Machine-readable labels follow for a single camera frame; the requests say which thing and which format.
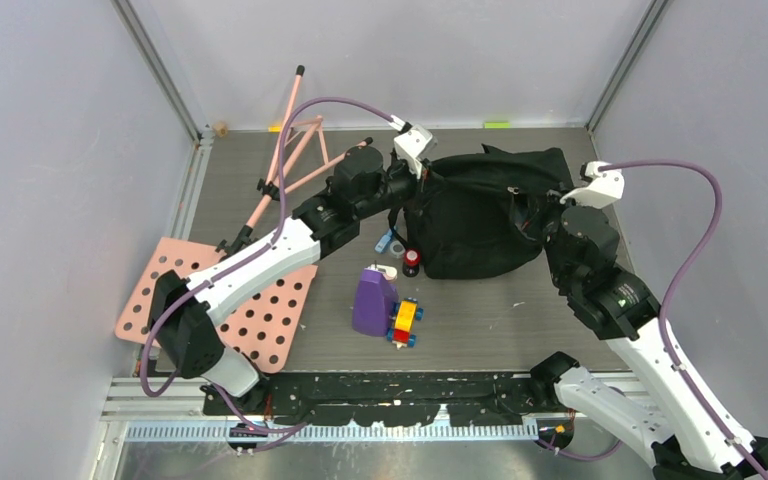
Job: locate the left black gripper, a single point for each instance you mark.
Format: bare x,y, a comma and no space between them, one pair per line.
411,181

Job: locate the black backpack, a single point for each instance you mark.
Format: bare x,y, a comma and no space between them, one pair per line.
479,215

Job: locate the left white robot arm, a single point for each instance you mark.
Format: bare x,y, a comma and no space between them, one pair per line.
185,313

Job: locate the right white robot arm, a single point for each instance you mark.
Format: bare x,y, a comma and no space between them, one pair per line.
682,438

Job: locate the blue correction tape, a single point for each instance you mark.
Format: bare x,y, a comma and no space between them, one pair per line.
384,242

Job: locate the clear tape roll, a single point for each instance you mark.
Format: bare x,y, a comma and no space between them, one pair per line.
396,249

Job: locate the red cap black bottle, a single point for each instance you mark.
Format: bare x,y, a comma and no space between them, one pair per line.
411,263

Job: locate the purple stapler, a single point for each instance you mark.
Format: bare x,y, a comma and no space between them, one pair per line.
374,301

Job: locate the colourful toy block car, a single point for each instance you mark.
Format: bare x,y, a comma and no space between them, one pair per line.
404,314

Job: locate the pink perforated stand board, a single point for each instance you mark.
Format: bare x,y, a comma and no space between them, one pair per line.
263,328

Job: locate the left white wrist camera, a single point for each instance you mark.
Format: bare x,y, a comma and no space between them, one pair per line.
413,144

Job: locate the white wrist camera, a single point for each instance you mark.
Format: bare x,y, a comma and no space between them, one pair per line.
413,144
603,186

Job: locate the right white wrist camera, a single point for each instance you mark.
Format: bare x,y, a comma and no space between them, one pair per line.
603,186

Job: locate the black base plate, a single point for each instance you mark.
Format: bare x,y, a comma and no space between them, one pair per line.
393,399

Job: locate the aluminium frame rail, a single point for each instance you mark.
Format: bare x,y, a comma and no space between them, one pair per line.
171,438

